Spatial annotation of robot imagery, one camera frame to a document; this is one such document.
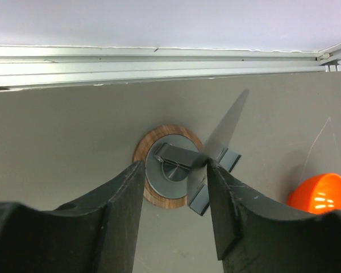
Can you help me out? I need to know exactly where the grey stand wooden base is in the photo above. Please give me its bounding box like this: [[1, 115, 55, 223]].
[[132, 89, 249, 216]]

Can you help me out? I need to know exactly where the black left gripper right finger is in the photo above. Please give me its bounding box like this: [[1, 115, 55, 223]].
[[207, 160, 341, 272]]

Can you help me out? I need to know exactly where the left aluminium frame post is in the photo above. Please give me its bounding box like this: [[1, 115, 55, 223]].
[[0, 43, 341, 92]]

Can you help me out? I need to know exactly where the orange plastic bowl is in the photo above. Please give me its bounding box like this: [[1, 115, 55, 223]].
[[287, 173, 341, 214]]

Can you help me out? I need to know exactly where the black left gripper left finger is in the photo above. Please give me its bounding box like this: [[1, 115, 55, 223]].
[[0, 161, 145, 272]]

